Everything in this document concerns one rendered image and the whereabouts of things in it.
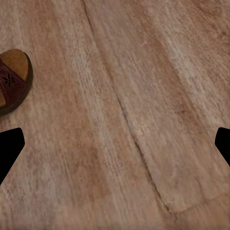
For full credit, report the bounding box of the sandal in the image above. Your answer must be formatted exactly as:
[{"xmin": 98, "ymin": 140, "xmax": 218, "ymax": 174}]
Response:
[{"xmin": 0, "ymin": 49, "xmax": 33, "ymax": 116}]

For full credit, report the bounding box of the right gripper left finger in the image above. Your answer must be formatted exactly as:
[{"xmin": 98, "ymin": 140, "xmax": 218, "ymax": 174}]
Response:
[{"xmin": 0, "ymin": 127, "xmax": 25, "ymax": 185}]

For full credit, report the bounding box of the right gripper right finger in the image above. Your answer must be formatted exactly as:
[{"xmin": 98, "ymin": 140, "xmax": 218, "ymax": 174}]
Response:
[{"xmin": 215, "ymin": 127, "xmax": 230, "ymax": 166}]

